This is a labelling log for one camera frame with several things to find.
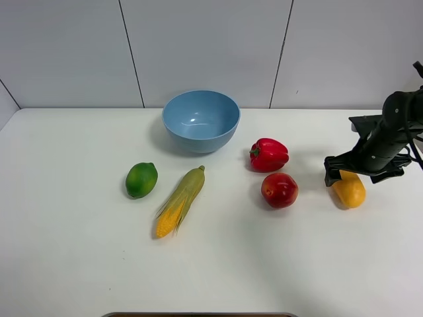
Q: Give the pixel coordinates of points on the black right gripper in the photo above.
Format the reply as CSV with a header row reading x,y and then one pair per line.
x,y
378,152

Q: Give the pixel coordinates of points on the yellow mango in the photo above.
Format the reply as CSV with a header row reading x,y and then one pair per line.
x,y
350,189

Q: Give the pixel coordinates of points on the red peach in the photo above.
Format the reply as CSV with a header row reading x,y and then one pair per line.
x,y
279,190

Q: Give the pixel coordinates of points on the green lime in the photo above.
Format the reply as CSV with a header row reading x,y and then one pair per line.
x,y
141,179

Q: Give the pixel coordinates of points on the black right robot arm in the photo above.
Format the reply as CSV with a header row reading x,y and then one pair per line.
x,y
403,109

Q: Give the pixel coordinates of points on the blue plastic bowl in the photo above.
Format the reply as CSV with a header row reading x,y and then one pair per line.
x,y
201,121

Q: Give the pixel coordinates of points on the red bell pepper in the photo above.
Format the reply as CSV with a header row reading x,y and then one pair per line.
x,y
268,155

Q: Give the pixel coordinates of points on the corn cob with husk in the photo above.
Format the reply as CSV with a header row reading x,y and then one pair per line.
x,y
175,209

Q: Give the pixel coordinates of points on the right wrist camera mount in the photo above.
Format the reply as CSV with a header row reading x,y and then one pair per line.
x,y
364,124

